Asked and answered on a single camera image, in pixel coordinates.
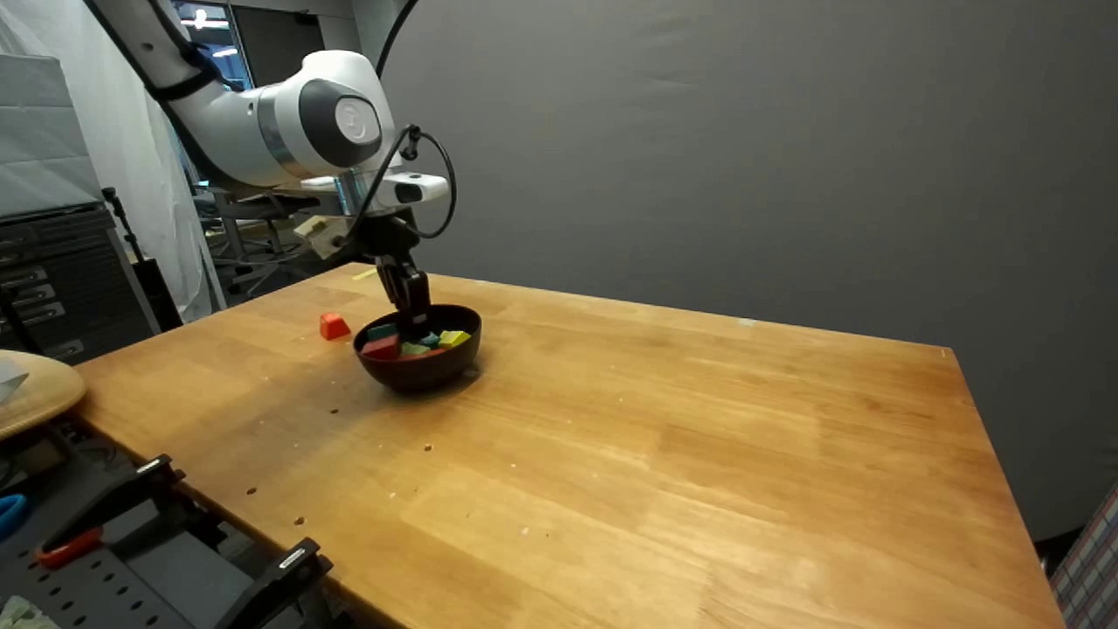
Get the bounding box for white crumpled object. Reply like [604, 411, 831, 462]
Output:
[0, 595, 56, 629]

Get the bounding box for white translucent curtain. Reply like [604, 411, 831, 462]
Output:
[0, 0, 222, 325]

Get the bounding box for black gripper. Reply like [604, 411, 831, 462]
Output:
[343, 213, 432, 321]

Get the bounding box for black round bowl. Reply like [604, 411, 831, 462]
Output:
[348, 299, 486, 396]

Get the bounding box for round wooden stool top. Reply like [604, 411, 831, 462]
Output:
[0, 347, 88, 443]

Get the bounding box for beige wrist camera box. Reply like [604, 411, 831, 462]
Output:
[291, 209, 351, 263]

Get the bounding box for striped fabric chair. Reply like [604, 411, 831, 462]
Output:
[1043, 480, 1118, 629]

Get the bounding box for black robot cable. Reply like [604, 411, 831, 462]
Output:
[346, 123, 461, 245]

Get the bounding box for black perforated workbench board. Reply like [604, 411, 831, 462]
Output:
[0, 420, 351, 629]

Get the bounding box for dark equipment cabinet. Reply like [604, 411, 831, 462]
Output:
[0, 202, 160, 368]

